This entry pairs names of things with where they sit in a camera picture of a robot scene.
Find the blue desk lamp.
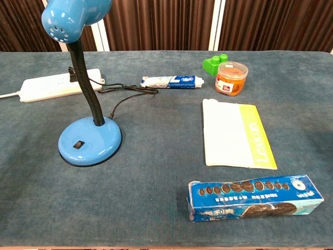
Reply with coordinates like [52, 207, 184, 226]
[41, 0, 123, 167]

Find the white and yellow notebook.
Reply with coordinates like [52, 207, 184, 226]
[202, 98, 278, 170]

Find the clear jar of rubber bands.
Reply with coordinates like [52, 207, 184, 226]
[215, 61, 249, 96]

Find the black power cord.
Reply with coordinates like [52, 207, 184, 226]
[68, 67, 159, 119]

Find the green toy building block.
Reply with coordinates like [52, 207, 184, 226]
[202, 54, 229, 77]

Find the brown pleated curtain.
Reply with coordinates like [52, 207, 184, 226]
[0, 0, 333, 53]

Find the blue white toothpaste tube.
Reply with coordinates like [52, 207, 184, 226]
[140, 75, 205, 90]

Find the blue cookie box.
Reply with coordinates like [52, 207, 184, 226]
[186, 174, 325, 223]

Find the white power strip cable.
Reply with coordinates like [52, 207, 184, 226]
[0, 91, 21, 99]

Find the teal table cloth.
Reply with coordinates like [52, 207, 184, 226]
[0, 50, 333, 248]

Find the white power strip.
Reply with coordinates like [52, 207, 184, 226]
[20, 68, 105, 103]

